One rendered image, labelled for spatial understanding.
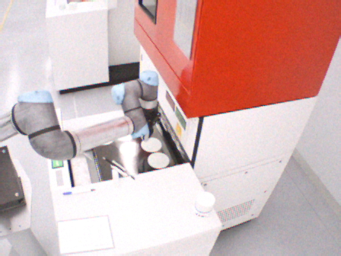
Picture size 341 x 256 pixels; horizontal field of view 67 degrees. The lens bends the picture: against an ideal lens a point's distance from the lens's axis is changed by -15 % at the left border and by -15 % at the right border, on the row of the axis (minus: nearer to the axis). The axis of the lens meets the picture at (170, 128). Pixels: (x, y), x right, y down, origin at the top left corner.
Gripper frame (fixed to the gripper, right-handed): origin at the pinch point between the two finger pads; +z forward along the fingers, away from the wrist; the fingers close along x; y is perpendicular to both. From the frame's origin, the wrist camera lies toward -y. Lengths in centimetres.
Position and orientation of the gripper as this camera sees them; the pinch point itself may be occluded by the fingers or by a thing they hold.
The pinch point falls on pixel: (144, 140)
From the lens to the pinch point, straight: 140.5
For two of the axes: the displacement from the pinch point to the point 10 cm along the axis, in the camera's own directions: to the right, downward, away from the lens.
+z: -0.8, 7.4, 6.7
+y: 5.8, -5.1, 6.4
